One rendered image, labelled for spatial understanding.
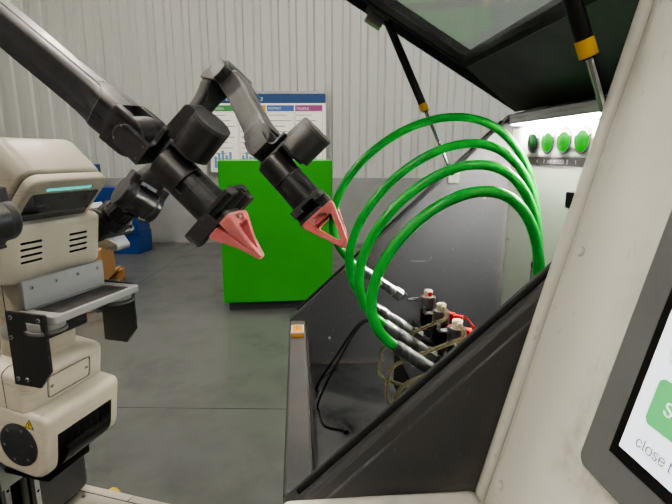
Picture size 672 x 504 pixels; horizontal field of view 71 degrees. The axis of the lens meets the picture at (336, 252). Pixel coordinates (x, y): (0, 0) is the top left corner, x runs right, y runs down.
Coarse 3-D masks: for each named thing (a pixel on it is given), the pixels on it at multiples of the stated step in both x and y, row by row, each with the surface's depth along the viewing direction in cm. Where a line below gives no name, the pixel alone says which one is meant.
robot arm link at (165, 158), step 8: (168, 144) 67; (168, 152) 68; (176, 152) 68; (160, 160) 67; (168, 160) 67; (176, 160) 68; (184, 160) 68; (152, 168) 68; (160, 168) 68; (168, 168) 67; (176, 168) 68; (184, 168) 68; (192, 168) 68; (160, 176) 68; (168, 176) 68; (176, 176) 67; (184, 176) 68; (168, 184) 68; (176, 184) 68; (184, 184) 68
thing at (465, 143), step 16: (448, 144) 73; (464, 144) 73; (480, 144) 73; (496, 144) 74; (416, 160) 73; (512, 160) 74; (400, 176) 73; (528, 176) 75; (384, 192) 74; (368, 208) 74; (352, 240) 75; (352, 256) 75; (352, 272) 76; (352, 288) 76; (400, 320) 78; (416, 336) 78
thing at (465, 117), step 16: (400, 128) 80; (416, 128) 80; (496, 128) 81; (384, 144) 80; (512, 144) 82; (368, 160) 81; (528, 160) 83; (352, 176) 81; (336, 192) 81; (336, 208) 82
